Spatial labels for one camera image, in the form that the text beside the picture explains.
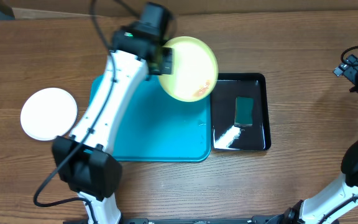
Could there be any yellow plate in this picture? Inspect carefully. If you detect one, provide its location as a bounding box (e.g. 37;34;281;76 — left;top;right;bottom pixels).
158;36;218;102

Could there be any green and yellow sponge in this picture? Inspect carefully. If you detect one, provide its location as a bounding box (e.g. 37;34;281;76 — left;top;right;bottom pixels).
234;96;254;127

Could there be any white plate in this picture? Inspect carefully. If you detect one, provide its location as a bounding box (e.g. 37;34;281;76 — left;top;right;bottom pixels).
20;88;78;141

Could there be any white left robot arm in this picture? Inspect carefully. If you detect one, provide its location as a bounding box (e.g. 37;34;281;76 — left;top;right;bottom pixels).
52;2;174;223

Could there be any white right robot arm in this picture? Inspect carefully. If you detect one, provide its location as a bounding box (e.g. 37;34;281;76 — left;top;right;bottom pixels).
268;46;358;224

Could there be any teal plastic tray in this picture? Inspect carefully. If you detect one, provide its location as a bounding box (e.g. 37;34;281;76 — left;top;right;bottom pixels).
89;74;212;163

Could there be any black water tray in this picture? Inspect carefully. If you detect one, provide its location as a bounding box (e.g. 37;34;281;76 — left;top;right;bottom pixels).
210;73;272;151

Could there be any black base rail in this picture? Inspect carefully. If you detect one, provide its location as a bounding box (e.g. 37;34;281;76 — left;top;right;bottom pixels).
118;215;283;224

